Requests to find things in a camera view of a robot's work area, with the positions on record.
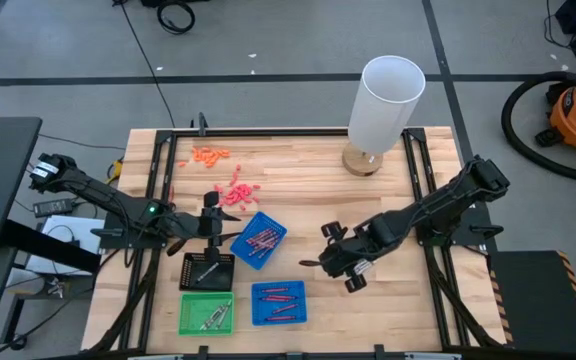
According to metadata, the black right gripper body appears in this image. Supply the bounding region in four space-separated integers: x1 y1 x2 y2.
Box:
317 219 384 295

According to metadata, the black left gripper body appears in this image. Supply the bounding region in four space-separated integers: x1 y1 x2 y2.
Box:
195 190 228 267

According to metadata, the blue plastic slotted basket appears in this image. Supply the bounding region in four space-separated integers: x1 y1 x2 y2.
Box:
250 279 308 327
229 210 289 272

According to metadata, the grey crayon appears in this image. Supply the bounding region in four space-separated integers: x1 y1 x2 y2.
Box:
196 261 221 283

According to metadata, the white crayon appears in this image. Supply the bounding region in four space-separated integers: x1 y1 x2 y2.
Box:
205 304 227 330
199 308 219 332
216 299 233 326

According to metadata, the black plastic slotted basket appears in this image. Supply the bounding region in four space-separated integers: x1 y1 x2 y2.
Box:
178 252 236 293

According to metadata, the green plastic slotted basket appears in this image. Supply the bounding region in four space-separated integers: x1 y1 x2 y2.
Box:
178 292 237 337

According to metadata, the round wooden lamp base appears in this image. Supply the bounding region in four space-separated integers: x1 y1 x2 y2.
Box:
341 141 385 178

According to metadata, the yellow clamp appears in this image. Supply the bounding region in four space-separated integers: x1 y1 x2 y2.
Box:
106 157 125 185

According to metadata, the white box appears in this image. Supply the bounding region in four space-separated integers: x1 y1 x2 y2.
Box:
24 214 105 277

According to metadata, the black power adapter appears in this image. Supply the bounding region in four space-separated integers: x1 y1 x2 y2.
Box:
32 198 75 219

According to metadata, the white cylindrical lamp shade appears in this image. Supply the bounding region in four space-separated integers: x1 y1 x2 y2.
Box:
347 55 427 155

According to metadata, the bunch of keys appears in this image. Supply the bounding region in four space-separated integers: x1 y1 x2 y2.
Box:
45 276 68 300

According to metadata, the black desk leg beam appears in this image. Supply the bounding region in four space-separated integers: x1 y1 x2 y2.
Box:
0 218 102 275

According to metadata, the black hazard-striped platform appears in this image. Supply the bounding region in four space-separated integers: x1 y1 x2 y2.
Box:
487 249 576 357

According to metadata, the black desk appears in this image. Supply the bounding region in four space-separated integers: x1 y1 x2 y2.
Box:
0 116 44 253

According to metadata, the black aluminium table frame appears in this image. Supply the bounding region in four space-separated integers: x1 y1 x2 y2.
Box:
90 127 507 360

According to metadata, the black clamp bracket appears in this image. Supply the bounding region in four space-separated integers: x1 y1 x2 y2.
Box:
191 111 210 138

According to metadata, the thin grey cable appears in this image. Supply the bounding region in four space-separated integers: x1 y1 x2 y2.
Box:
37 132 128 151

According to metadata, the black floor cable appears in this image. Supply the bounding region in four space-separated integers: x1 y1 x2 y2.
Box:
112 0 177 129

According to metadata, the coiled black cable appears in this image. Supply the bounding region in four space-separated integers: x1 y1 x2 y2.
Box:
155 0 197 36

